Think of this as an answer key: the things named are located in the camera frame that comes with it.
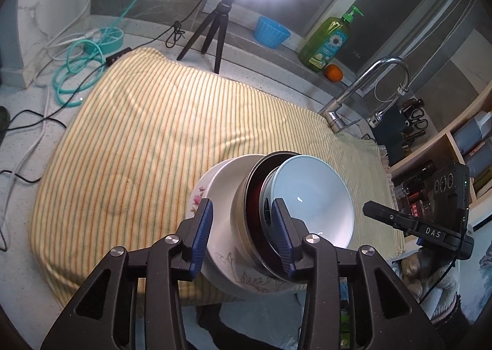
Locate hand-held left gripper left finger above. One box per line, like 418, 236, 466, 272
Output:
40, 198, 214, 350

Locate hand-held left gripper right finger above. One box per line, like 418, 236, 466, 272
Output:
271, 198, 446, 350

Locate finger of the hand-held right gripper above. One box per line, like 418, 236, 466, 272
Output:
363, 200, 419, 236

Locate large pink floral plate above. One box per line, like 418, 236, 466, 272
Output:
185, 177, 216, 228

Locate steel bowl with gold outside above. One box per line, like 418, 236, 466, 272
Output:
232, 151, 304, 281

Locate small steel bowl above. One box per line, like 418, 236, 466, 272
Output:
257, 158, 304, 251

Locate white plate with leaf print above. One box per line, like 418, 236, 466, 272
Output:
200, 154, 304, 297

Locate light blue bowl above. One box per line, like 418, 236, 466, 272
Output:
269, 155, 355, 251

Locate person's right hand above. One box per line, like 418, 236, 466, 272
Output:
400, 246, 458, 297

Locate dark bottle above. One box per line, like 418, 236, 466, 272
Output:
467, 143, 492, 178
454, 112, 492, 155

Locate wooden shelf unit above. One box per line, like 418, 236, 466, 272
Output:
388, 77, 492, 228

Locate black scissors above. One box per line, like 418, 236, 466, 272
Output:
407, 106, 428, 132

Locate dark knife block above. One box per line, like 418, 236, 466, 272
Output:
375, 98, 429, 166

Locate yellow striped towel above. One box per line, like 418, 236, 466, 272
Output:
28, 47, 404, 306

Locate chrome kitchen faucet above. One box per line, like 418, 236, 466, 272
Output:
317, 56, 412, 135

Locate green dish soap bottle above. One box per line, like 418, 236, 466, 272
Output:
299, 5, 364, 73

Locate blue ribbed plastic bowl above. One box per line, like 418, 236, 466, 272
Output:
254, 16, 291, 50

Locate teal round power strip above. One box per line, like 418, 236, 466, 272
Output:
82, 26, 124, 55

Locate black mini tripod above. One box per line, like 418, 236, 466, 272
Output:
177, 0, 236, 75

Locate black ring light cable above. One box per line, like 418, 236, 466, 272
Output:
0, 0, 220, 251

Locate teal power cable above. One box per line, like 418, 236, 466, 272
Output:
52, 0, 166, 107

